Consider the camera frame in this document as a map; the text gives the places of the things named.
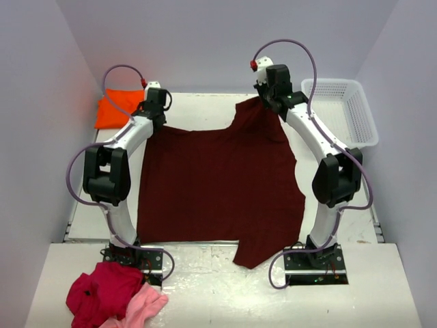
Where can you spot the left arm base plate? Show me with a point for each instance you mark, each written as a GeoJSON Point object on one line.
{"type": "Point", "coordinates": [148, 261]}

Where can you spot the pink crumpled t-shirt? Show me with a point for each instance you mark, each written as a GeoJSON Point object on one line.
{"type": "Point", "coordinates": [146, 304]}

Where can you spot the white plastic basket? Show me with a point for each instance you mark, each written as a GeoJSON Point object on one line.
{"type": "Point", "coordinates": [342, 106]}

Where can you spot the crimson crumpled t-shirt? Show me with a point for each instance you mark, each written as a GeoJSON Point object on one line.
{"type": "Point", "coordinates": [105, 293]}

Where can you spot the dark red t-shirt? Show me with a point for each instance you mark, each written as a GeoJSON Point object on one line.
{"type": "Point", "coordinates": [234, 184]}

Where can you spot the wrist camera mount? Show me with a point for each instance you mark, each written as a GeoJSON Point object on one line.
{"type": "Point", "coordinates": [149, 84]}
{"type": "Point", "coordinates": [259, 67]}

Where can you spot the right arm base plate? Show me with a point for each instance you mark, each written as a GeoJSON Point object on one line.
{"type": "Point", "coordinates": [324, 268]}

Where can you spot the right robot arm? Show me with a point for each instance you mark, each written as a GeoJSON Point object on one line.
{"type": "Point", "coordinates": [338, 176]}

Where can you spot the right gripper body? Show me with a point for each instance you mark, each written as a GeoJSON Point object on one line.
{"type": "Point", "coordinates": [270, 101]}

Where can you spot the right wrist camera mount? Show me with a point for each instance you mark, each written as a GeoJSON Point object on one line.
{"type": "Point", "coordinates": [259, 67]}

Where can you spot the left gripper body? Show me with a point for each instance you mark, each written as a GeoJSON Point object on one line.
{"type": "Point", "coordinates": [158, 120]}

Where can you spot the orange folded t-shirt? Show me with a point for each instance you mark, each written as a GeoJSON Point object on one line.
{"type": "Point", "coordinates": [108, 117]}

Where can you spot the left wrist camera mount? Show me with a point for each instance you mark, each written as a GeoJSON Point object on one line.
{"type": "Point", "coordinates": [149, 84]}

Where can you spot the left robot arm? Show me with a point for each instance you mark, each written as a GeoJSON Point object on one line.
{"type": "Point", "coordinates": [106, 176]}

